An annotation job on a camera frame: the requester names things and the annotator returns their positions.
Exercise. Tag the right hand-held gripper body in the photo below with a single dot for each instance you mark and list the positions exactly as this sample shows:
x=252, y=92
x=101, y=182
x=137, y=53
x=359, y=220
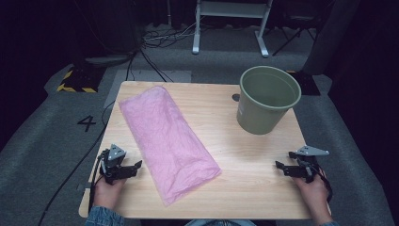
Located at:
x=309, y=166

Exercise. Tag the green plastic bin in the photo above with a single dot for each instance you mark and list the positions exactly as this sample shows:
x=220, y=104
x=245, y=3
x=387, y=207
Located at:
x=263, y=116

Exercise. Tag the grey curtain column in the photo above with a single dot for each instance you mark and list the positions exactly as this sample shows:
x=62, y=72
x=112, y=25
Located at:
x=329, y=37

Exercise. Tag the dark round table grommet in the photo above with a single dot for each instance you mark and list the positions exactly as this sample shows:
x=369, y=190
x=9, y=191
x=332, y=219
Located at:
x=236, y=97

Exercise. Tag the person's lap in jeans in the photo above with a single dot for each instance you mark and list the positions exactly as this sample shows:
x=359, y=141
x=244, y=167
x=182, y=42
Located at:
x=219, y=222

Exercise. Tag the person's right hand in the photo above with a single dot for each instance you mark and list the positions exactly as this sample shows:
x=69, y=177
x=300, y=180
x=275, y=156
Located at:
x=315, y=194

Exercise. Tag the grey tape strip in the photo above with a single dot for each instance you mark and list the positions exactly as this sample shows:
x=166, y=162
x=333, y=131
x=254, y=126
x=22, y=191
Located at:
x=82, y=186

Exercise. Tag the person's left hand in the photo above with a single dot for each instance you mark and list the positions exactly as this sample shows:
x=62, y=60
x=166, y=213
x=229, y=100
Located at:
x=106, y=194

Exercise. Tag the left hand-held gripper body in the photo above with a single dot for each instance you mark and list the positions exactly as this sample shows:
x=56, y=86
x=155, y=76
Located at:
x=109, y=166

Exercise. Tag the black tripod stand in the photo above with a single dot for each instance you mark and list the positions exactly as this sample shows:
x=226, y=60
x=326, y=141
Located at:
x=295, y=34

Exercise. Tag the white metal desk frame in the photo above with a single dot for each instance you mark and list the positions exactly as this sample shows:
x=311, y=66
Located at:
x=230, y=9

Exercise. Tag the pink plastic bag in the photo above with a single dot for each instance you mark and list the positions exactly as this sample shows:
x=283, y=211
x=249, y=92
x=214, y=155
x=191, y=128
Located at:
x=166, y=141

